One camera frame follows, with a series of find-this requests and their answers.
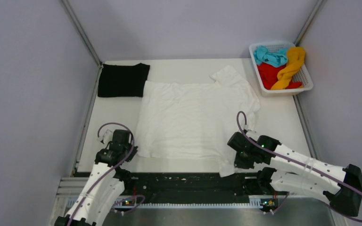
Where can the folded black t shirt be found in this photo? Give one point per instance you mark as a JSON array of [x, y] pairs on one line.
[[122, 80]]

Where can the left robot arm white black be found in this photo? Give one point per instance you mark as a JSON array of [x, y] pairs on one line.
[[105, 183]]

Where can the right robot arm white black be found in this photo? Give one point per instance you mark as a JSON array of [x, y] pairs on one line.
[[289, 171]]

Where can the white t shirt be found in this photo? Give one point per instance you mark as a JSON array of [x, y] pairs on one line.
[[195, 121]]

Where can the right aluminium corner post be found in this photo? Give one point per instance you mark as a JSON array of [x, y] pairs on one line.
[[310, 18]]

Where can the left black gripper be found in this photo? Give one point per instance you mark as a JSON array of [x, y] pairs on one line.
[[133, 155]]

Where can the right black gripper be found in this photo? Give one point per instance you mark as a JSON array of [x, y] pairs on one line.
[[239, 163]]

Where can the left aluminium corner post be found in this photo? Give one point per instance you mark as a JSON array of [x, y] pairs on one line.
[[80, 30]]

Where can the red t shirt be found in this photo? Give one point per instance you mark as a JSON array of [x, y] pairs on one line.
[[268, 74]]

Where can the cyan t shirt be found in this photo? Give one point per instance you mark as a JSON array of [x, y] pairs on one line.
[[276, 59]]

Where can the aluminium corner post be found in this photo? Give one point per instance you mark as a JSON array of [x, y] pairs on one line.
[[80, 30], [310, 18]]

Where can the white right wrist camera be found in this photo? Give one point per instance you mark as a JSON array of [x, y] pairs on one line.
[[248, 130]]

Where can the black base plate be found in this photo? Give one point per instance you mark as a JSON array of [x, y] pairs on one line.
[[194, 188]]

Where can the aluminium front rail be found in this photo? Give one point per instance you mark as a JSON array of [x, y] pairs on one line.
[[262, 210]]

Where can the yellow t shirt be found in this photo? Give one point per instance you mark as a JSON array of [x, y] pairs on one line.
[[296, 57]]

